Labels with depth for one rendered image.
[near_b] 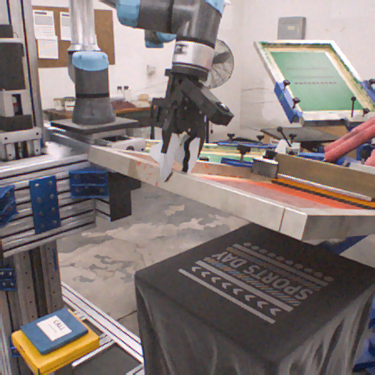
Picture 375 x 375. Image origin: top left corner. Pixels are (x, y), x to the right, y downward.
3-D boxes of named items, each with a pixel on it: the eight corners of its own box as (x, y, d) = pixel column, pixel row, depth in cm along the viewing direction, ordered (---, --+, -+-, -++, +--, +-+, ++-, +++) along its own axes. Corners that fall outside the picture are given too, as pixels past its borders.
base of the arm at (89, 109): (64, 120, 144) (61, 92, 141) (100, 115, 154) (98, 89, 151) (87, 126, 134) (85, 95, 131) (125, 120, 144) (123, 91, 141)
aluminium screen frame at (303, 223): (301, 240, 57) (308, 214, 57) (87, 161, 98) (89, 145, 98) (448, 228, 112) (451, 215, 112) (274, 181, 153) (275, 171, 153)
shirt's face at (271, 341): (272, 363, 76) (273, 361, 76) (134, 274, 107) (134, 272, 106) (383, 273, 107) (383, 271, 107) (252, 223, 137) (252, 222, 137)
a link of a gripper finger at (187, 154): (177, 176, 86) (179, 131, 84) (197, 182, 82) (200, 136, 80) (165, 177, 84) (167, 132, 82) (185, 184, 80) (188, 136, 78)
